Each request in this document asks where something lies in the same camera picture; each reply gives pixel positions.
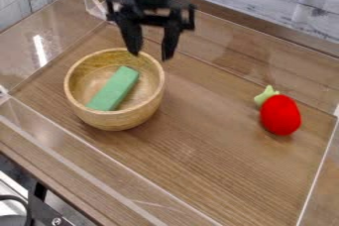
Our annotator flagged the clear acrylic corner bracket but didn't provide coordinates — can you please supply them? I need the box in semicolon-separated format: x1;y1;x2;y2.
84;0;121;21

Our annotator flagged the red plush strawberry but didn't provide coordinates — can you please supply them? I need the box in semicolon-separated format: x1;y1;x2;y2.
253;85;301;136

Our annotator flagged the clear acrylic tray wall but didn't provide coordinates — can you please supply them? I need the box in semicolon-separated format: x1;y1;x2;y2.
0;86;221;226

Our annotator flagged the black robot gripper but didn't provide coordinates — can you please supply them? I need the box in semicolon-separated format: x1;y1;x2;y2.
104;0;196;61

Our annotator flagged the black cable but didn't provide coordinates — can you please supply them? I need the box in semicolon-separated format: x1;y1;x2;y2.
0;193;34;226

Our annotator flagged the green rectangular block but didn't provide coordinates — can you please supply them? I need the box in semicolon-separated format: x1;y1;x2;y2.
85;66;138;111

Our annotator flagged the brown wooden bowl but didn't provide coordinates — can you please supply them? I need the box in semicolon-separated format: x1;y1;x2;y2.
64;48;165;131

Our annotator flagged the black table frame leg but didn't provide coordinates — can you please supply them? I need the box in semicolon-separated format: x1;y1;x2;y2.
25;181;76;226

